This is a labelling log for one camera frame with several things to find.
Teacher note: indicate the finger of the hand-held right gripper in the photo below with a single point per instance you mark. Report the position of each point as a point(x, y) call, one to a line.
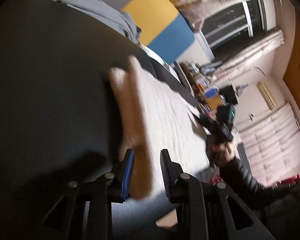
point(207, 124)

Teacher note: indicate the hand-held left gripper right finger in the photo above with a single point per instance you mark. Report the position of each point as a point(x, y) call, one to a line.
point(165, 176)

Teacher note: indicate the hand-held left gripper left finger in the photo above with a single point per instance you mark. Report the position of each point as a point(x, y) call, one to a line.
point(127, 173)

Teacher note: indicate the pink sweater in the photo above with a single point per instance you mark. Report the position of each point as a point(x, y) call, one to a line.
point(165, 117)

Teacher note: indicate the person's right forearm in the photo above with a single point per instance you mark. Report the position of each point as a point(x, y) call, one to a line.
point(242, 177)

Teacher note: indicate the person's right hand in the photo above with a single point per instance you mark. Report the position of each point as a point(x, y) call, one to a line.
point(230, 150)

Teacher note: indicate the black monitor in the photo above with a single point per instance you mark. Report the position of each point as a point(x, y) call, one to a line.
point(227, 93)

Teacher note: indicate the grey hanging bag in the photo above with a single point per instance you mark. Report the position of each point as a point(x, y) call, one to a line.
point(240, 88)

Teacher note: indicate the wooden side table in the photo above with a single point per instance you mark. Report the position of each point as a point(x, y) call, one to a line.
point(190, 80)

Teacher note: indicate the pale patterned curtain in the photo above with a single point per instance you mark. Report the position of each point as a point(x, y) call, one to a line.
point(272, 142)

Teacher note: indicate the beige patterned curtain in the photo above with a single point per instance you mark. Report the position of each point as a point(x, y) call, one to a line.
point(252, 47)

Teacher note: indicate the white deer print cushion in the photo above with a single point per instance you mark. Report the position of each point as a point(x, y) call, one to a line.
point(155, 55)

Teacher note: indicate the orange wooden panel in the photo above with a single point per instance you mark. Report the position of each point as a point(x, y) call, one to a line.
point(297, 67)

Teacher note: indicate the barred window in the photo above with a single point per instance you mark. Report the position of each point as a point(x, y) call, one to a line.
point(227, 25)

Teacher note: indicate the grey yellow blue armchair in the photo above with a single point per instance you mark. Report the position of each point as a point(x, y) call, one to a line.
point(152, 7)

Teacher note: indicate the grey-blue garment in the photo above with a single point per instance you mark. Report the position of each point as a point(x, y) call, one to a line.
point(110, 17)

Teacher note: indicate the wall air conditioner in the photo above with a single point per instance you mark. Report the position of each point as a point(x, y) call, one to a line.
point(267, 95)

